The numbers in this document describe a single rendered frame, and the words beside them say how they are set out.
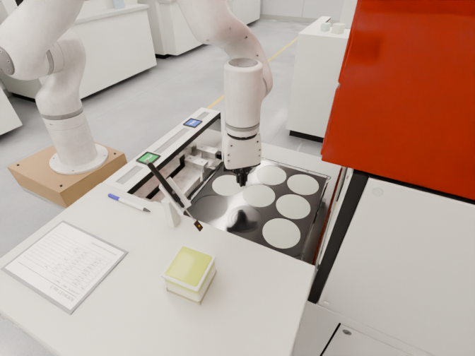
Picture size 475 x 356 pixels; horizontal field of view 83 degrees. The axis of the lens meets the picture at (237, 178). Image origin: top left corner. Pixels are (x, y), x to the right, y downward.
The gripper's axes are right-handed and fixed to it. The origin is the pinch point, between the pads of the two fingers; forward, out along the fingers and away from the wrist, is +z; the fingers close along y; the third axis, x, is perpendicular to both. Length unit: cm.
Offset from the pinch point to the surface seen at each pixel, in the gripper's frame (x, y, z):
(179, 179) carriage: -16.7, 16.8, 10.0
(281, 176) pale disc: -6.1, -15.8, 8.0
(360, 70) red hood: 28.4, -5.6, -38.4
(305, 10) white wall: -711, -396, 71
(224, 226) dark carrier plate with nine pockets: 9.1, 7.5, 8.0
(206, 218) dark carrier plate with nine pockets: 4.9, 11.8, 8.1
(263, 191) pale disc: -1.3, -7.6, 8.0
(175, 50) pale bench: -456, -17, 82
